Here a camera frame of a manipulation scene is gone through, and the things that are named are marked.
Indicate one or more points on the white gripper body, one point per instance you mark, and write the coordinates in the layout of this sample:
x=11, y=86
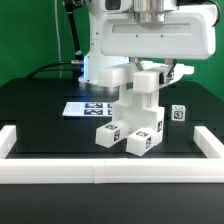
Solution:
x=157, y=29

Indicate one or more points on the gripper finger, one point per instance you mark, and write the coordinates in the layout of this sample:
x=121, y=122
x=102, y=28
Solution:
x=168, y=74
x=137, y=62

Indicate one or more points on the white chair back frame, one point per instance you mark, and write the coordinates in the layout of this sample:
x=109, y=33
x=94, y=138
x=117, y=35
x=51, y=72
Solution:
x=146, y=81

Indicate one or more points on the white chair seat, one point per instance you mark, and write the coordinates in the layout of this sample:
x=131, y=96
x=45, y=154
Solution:
x=140, y=110

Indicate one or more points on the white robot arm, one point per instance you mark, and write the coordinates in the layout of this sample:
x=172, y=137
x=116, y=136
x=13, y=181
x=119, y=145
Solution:
x=95, y=59

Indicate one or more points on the white tagged cube far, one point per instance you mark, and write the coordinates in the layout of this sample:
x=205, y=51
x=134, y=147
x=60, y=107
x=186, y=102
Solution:
x=178, y=113

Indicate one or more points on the white marker sheet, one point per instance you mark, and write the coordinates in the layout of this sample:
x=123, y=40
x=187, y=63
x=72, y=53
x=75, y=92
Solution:
x=88, y=109

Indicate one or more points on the white U-shaped fence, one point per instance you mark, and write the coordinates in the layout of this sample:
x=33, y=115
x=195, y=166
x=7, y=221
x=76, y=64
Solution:
x=96, y=171

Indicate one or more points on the black camera stand pole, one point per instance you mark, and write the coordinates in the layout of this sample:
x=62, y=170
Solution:
x=70, y=6

